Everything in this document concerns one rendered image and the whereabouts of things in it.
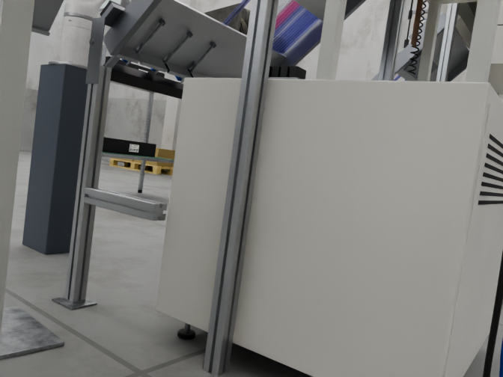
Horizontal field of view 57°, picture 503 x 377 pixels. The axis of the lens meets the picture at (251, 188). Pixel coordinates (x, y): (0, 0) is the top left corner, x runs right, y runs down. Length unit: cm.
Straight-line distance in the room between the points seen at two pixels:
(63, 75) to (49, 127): 20
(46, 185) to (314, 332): 124
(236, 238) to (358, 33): 592
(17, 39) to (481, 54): 86
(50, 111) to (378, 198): 136
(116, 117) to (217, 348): 909
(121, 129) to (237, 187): 887
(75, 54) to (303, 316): 135
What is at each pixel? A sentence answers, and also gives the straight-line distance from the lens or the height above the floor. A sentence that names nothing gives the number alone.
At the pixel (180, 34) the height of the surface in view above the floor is 78.
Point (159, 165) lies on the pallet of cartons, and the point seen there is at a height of 14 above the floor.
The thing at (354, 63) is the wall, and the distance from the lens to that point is 663.
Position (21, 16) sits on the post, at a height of 67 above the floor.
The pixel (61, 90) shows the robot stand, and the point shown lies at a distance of 184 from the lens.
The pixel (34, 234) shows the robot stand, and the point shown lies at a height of 6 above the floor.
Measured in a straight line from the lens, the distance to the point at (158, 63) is 145.
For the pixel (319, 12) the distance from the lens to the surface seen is 169.
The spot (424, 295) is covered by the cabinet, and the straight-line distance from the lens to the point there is 83.
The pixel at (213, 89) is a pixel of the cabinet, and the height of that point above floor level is 59.
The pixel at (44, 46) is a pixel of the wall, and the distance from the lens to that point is 1153.
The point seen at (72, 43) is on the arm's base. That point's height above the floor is 79.
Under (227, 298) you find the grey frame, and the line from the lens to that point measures 97.
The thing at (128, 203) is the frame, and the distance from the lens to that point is 116.
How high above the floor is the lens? 45
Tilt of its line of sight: 4 degrees down
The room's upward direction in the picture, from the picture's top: 8 degrees clockwise
